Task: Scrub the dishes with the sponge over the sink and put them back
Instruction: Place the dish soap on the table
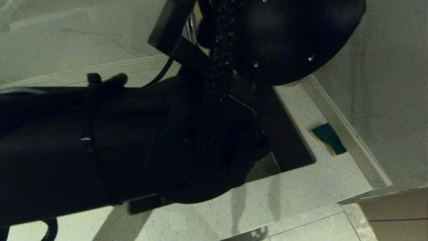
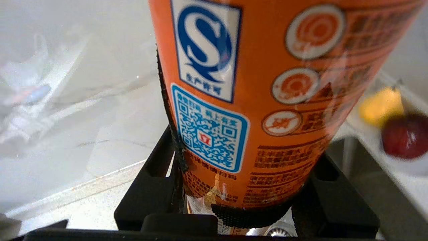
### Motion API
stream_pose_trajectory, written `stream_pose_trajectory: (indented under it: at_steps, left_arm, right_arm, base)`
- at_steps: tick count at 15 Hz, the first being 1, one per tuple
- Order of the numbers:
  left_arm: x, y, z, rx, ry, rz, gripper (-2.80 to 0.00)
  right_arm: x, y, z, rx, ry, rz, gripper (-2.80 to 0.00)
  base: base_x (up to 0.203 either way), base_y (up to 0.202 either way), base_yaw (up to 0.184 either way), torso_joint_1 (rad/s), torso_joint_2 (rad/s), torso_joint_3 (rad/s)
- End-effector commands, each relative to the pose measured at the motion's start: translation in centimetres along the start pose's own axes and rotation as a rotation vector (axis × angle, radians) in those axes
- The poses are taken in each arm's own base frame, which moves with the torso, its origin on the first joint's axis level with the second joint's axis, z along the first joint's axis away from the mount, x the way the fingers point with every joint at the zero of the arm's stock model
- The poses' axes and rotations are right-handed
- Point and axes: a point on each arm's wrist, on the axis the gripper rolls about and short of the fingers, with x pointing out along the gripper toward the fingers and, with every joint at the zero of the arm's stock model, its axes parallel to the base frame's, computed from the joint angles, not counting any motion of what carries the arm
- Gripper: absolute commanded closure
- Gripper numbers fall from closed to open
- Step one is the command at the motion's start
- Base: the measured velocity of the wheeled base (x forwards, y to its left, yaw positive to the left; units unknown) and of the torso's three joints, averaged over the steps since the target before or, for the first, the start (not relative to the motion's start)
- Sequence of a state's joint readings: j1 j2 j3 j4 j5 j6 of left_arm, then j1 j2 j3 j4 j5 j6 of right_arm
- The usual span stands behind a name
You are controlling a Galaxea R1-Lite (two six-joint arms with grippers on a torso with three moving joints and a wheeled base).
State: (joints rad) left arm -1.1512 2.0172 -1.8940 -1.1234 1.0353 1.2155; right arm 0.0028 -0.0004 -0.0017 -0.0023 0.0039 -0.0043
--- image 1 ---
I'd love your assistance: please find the stainless steel sink basin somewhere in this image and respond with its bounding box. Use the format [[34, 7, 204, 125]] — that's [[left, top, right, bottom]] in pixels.
[[129, 79, 316, 215]]

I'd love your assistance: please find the green and yellow sponge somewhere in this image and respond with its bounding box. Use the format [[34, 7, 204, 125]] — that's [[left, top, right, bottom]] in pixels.
[[312, 123, 348, 156]]

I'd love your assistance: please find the chrome kitchen faucet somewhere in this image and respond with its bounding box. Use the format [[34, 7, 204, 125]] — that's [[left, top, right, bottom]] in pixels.
[[186, 12, 198, 46]]

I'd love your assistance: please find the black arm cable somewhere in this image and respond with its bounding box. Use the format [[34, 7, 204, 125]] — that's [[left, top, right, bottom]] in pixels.
[[144, 37, 183, 89]]

